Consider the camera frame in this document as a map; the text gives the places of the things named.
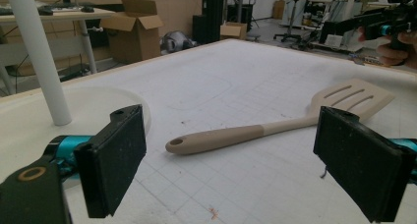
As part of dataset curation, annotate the office chair base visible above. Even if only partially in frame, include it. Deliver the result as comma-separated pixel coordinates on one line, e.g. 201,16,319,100
272,0,304,44

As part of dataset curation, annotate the black cabinet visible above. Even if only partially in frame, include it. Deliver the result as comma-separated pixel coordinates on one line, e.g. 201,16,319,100
192,0,227,45

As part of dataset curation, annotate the grey helmet-like object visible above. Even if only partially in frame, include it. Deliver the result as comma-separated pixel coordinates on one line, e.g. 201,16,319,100
160,30,199,55

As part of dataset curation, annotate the large open cardboard box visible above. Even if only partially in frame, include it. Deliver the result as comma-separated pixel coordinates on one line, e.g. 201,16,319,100
99,0,164,65

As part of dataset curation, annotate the beige slotted spatula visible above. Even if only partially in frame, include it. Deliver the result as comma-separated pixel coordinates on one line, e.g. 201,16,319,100
164,78,395,155

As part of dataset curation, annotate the small cardboard box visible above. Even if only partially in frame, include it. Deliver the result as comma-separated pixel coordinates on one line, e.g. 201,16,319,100
219,21,248,41

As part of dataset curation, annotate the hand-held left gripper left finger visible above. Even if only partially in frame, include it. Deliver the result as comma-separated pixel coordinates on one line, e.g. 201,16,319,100
45,103,148,219

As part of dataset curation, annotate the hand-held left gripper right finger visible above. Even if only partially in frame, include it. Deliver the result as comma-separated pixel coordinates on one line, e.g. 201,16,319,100
313,105,417,224

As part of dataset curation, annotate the white stand with round base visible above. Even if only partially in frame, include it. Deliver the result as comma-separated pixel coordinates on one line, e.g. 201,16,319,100
0,0,152,190

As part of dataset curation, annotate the wooden desk with white legs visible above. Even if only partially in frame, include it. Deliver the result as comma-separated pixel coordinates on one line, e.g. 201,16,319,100
0,1,116,97

